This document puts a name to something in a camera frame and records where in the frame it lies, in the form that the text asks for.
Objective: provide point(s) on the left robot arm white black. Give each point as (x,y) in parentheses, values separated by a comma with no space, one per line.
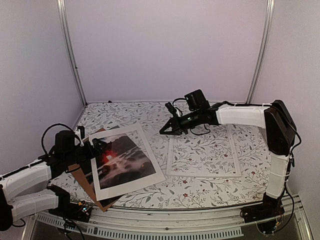
(68,150)

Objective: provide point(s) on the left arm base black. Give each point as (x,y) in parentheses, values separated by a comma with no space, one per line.
(80,211)

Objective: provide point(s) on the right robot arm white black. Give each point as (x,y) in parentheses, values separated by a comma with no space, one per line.
(278,129)

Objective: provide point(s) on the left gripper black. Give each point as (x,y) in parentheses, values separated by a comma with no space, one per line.
(98,151)

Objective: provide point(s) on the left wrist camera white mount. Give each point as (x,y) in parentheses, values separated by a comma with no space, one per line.
(80,133)

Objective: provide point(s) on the brown cardboard backing board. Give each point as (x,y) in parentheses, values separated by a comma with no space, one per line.
(77,173)

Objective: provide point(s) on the white mat with clear sheet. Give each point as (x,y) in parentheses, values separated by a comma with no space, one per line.
(126,163)

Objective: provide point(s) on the aluminium corner post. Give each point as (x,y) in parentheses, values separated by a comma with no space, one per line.
(61,7)
(270,6)

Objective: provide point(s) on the left aluminium corner post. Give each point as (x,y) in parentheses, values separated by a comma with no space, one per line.
(61,7)

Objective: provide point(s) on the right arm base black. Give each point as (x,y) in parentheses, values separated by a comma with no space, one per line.
(262,211)

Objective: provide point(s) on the white picture frame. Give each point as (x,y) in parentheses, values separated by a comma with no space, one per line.
(209,153)

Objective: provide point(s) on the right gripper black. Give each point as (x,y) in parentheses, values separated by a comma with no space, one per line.
(175,124)

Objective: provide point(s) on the right aluminium corner post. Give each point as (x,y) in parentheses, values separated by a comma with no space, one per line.
(270,6)

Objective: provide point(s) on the front aluminium slotted rail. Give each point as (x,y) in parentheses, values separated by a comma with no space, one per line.
(215,223)

